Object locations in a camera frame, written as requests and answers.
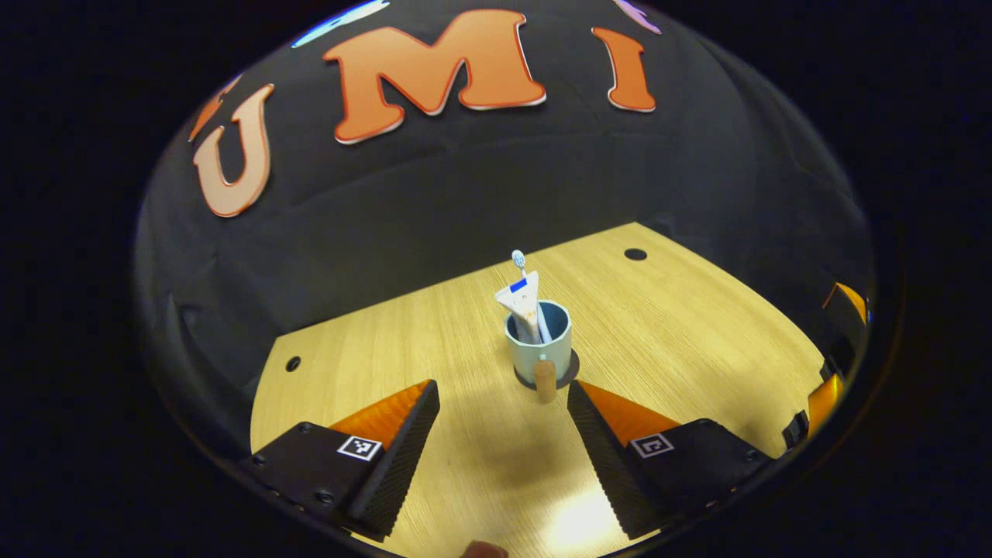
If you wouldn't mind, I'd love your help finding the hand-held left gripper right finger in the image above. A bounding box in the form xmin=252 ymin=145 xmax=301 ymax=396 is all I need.
xmin=566 ymin=380 xmax=776 ymax=541

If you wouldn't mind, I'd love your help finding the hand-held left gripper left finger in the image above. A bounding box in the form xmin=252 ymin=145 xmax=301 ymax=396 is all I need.
xmin=236 ymin=380 xmax=441 ymax=542

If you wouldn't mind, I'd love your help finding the round dark coaster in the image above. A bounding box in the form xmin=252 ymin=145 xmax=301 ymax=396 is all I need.
xmin=514 ymin=350 xmax=580 ymax=390

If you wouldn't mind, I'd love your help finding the blue cup with wooden handle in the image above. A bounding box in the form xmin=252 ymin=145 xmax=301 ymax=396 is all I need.
xmin=504 ymin=300 xmax=574 ymax=404

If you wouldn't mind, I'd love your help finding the white toothpaste tube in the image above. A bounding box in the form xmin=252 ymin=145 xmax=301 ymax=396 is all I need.
xmin=496 ymin=271 xmax=543 ymax=344

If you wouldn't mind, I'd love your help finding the white toothbrush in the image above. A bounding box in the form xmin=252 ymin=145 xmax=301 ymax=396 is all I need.
xmin=511 ymin=250 xmax=553 ymax=344

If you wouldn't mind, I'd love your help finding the wooden desktop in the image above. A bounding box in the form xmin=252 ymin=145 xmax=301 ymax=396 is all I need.
xmin=250 ymin=222 xmax=826 ymax=558

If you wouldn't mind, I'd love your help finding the black backdrop cloth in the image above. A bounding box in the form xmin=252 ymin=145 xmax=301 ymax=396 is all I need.
xmin=136 ymin=0 xmax=877 ymax=458

